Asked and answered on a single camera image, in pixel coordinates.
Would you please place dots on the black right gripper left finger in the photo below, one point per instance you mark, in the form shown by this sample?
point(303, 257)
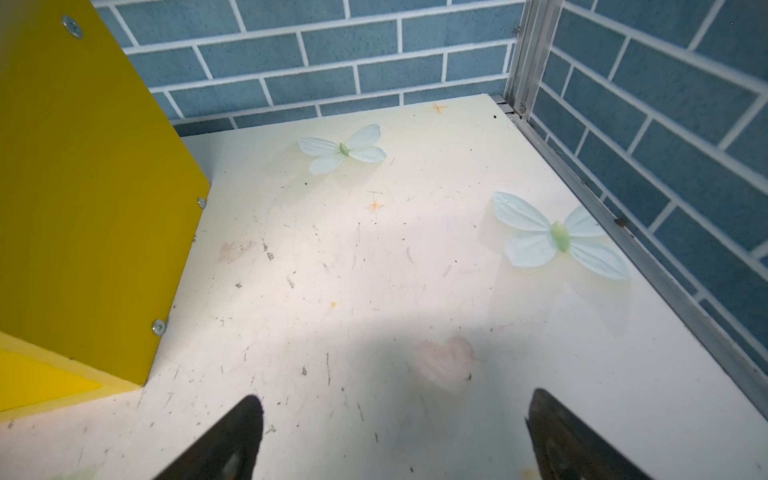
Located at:
point(228, 450)

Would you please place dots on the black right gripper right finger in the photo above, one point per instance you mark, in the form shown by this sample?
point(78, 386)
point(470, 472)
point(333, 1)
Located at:
point(565, 447)

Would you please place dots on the yellow pink blue bookshelf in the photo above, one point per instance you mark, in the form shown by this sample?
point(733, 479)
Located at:
point(100, 202)

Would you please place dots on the aluminium frame rail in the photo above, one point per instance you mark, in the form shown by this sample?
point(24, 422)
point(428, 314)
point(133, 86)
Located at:
point(655, 113)

